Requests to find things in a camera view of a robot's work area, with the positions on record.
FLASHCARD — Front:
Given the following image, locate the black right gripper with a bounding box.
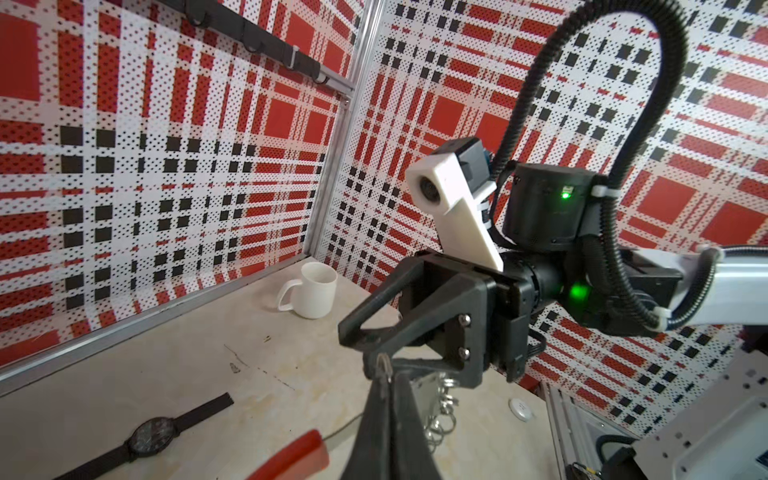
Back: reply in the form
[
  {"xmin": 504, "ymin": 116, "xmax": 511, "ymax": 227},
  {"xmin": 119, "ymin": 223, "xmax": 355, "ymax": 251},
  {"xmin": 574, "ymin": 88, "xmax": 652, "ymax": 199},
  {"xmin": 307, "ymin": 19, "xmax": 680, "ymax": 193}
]
[{"xmin": 337, "ymin": 250, "xmax": 535, "ymax": 389}]

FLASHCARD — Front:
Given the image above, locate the small white round disc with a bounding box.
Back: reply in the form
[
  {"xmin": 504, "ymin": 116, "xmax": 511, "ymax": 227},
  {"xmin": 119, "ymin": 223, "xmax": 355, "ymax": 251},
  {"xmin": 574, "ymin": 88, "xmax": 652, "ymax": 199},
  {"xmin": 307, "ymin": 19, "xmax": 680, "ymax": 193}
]
[{"xmin": 508, "ymin": 398, "xmax": 534, "ymax": 422}]

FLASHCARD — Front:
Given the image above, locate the black wrist watch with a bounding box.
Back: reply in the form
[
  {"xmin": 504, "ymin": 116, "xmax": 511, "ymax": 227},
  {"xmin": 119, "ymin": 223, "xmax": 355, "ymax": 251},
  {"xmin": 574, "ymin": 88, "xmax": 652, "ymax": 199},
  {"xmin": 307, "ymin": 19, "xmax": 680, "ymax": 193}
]
[{"xmin": 58, "ymin": 393, "xmax": 234, "ymax": 480}]

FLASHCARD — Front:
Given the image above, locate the white ceramic mug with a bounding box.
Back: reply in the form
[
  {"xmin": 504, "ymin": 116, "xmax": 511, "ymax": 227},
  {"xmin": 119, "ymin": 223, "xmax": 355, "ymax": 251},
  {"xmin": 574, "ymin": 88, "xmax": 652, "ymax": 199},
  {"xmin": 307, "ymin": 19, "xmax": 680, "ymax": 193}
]
[{"xmin": 276, "ymin": 262, "xmax": 338, "ymax": 319}]

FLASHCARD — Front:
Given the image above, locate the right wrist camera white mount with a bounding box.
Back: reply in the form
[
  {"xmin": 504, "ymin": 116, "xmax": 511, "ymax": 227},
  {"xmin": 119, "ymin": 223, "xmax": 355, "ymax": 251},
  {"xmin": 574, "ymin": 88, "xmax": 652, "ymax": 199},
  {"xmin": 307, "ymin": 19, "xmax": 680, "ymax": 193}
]
[{"xmin": 405, "ymin": 137, "xmax": 503, "ymax": 271}]

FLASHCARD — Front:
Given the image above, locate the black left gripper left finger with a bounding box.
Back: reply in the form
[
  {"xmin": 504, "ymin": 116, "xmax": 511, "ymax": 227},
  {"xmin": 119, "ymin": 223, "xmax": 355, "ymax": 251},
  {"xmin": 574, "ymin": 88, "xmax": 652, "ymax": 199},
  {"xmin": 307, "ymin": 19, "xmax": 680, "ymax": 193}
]
[{"xmin": 341, "ymin": 353, "xmax": 393, "ymax": 479}]

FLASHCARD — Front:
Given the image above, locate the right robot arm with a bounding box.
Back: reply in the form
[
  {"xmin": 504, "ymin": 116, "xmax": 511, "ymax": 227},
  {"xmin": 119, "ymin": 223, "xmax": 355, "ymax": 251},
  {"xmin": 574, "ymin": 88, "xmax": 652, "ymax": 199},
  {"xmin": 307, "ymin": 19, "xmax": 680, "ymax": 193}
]
[{"xmin": 322, "ymin": 1, "xmax": 767, "ymax": 436}]

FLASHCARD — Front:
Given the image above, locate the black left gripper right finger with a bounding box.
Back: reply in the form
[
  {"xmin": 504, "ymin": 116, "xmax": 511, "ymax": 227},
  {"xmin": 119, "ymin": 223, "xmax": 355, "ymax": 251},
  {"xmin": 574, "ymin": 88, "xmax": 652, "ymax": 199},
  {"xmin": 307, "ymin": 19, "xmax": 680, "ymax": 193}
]
[{"xmin": 390, "ymin": 372, "xmax": 441, "ymax": 480}]

